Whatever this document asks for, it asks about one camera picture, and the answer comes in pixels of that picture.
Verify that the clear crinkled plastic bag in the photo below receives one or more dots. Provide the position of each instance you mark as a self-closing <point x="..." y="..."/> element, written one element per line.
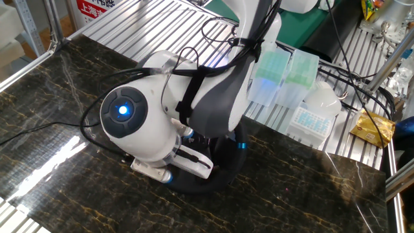
<point x="401" y="77"/>

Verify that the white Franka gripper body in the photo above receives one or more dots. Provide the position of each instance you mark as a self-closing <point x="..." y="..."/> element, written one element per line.
<point x="197" y="169"/>

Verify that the white pipette tip rack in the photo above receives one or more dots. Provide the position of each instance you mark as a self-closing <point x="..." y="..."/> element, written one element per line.
<point x="309" y="124"/>

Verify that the green mat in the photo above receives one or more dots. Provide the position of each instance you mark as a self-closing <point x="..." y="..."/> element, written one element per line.
<point x="297" y="29"/>

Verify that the green pipette tip box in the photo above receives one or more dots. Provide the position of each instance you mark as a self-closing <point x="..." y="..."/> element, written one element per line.
<point x="300" y="74"/>
<point x="273" y="69"/>

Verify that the black racing steering wheel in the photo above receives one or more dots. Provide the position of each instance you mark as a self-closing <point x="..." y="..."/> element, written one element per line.
<point x="237" y="160"/>

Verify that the black rolled mat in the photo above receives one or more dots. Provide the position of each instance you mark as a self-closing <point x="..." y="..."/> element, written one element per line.
<point x="336" y="29"/>

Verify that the silver metal apparatus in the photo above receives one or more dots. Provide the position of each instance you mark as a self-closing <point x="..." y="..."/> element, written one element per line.
<point x="393" y="16"/>

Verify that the gold foil packet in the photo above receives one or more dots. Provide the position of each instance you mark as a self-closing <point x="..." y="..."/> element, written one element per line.
<point x="372" y="127"/>

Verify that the small white round cap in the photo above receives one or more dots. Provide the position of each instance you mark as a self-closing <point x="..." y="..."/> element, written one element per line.
<point x="326" y="4"/>

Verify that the dark marble pattern sheet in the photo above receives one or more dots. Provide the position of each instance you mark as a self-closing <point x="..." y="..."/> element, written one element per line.
<point x="97" y="194"/>

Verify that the aluminium frame rail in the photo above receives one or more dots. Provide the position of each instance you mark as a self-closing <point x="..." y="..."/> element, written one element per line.
<point x="401" y="179"/>

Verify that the aluminium frame post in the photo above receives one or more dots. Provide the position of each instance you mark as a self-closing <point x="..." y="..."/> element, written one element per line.
<point x="55" y="24"/>

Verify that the grey metal shelf rack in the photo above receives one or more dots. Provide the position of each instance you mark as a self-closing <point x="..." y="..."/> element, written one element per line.
<point x="29" y="26"/>

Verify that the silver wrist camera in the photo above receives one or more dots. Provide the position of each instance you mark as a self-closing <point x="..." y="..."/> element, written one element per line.
<point x="148" y="170"/>

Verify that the red white sign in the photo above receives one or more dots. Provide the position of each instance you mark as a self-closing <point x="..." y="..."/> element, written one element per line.
<point x="93" y="8"/>

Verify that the yellow snack bag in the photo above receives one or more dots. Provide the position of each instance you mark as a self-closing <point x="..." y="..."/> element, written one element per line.
<point x="368" y="8"/>

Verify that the dark blue round object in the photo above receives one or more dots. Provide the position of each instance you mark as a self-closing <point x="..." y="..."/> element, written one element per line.
<point x="406" y="127"/>

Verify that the white plastic dome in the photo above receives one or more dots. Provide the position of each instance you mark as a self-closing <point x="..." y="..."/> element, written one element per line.
<point x="323" y="100"/>

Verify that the aluminium post blue tag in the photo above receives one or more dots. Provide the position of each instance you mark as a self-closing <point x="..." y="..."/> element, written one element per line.
<point x="391" y="59"/>

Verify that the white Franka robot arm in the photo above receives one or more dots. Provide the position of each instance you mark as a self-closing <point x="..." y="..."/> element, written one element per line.
<point x="142" y="136"/>

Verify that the white foam box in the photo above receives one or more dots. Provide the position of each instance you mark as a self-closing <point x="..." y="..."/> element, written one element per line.
<point x="9" y="26"/>

